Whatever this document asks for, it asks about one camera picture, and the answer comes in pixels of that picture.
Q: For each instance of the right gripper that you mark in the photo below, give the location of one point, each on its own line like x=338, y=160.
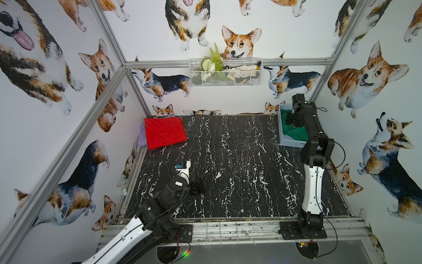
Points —
x=288, y=120

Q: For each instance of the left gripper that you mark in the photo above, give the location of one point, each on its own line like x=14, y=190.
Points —
x=196, y=185

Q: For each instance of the green t-shirt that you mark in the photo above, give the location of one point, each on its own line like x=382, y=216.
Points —
x=296, y=133

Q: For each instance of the light blue plastic basket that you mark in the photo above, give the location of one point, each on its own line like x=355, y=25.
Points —
x=286, y=140

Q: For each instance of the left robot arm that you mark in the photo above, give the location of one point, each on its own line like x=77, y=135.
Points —
x=152, y=225

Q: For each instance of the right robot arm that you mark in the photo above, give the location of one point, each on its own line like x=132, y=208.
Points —
x=315, y=155

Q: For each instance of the folded red t-shirt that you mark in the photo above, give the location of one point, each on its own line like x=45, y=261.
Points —
x=164, y=132

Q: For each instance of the cream cloth items in basket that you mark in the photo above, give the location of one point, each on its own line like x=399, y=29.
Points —
x=243, y=73

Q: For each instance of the folded lilac t-shirt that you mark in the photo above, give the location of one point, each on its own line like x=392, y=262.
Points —
x=141, y=140

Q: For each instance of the green fern plant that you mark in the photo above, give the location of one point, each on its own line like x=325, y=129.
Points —
x=211, y=64

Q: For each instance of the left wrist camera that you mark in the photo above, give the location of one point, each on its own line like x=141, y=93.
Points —
x=183, y=170

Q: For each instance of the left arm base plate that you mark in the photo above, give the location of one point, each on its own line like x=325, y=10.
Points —
x=179, y=233

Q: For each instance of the white wire wall basket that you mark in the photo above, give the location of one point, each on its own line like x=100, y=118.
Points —
x=218, y=79

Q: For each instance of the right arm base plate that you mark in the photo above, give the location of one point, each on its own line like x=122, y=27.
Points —
x=294, y=231

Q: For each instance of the aluminium front rail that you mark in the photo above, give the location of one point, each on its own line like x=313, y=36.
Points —
x=266, y=231

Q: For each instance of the aluminium frame left bar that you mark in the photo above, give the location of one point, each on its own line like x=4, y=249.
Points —
x=16, y=232

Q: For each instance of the aluminium frame bar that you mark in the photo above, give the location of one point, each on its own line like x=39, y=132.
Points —
x=234, y=62
x=16, y=232

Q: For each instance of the aluminium frame back bar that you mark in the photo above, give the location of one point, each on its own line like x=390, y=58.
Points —
x=234, y=62

